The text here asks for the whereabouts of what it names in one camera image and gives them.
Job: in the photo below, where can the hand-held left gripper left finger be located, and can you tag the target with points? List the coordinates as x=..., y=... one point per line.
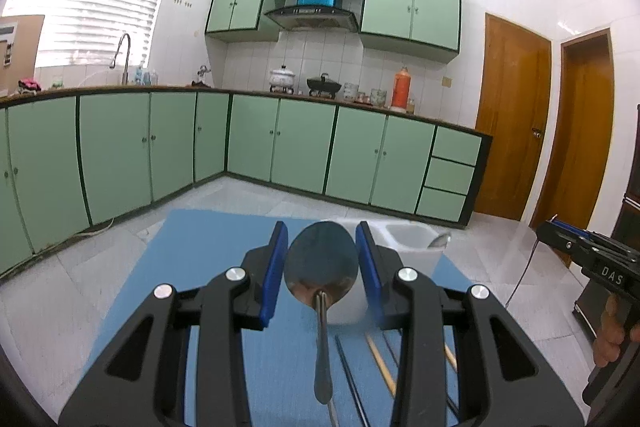
x=275, y=272

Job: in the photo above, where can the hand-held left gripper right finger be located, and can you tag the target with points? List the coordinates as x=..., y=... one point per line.
x=367, y=272

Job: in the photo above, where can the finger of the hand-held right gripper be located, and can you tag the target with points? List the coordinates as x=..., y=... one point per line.
x=555, y=237
x=570, y=228

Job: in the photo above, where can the large metal spoon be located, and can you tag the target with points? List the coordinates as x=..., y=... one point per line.
x=320, y=257

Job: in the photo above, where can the white utensil holder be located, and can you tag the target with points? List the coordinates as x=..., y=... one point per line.
x=415, y=252

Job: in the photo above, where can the wooden chopstick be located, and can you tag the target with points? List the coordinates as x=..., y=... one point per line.
x=450, y=355
x=382, y=367

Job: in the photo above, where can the person's right hand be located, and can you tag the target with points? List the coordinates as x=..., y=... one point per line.
x=607, y=332

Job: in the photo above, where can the blue table mat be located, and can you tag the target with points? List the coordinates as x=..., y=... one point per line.
x=210, y=247

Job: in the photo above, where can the small metal spoon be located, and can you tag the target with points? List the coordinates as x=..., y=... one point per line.
x=440, y=239

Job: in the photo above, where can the plain wooden door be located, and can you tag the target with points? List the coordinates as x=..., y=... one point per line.
x=580, y=132

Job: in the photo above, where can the green base cabinet unit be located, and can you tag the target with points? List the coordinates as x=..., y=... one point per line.
x=300, y=142

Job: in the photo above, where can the small yellow bottle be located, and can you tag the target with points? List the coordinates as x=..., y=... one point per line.
x=411, y=106

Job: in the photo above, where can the glass jar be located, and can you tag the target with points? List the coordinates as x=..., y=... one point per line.
x=378, y=97
x=350, y=93

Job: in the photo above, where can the orange thermos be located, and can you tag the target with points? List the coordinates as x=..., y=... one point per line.
x=401, y=91

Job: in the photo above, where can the black wok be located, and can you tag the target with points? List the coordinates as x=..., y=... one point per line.
x=324, y=85

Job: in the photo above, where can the white cooking pot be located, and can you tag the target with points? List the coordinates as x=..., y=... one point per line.
x=282, y=79

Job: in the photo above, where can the bottles by sink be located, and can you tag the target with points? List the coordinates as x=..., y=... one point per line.
x=142, y=77

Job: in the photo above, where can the black range hood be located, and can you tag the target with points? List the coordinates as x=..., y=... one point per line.
x=310, y=19

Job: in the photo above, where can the metal kitchen faucet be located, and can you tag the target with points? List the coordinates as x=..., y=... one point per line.
x=126, y=52

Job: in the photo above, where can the pink cloth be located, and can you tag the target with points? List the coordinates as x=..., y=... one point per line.
x=29, y=84

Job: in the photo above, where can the cardboard box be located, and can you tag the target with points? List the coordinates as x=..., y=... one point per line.
x=22, y=52

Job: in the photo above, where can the wall hooks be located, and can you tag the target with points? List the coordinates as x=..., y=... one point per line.
x=182, y=2

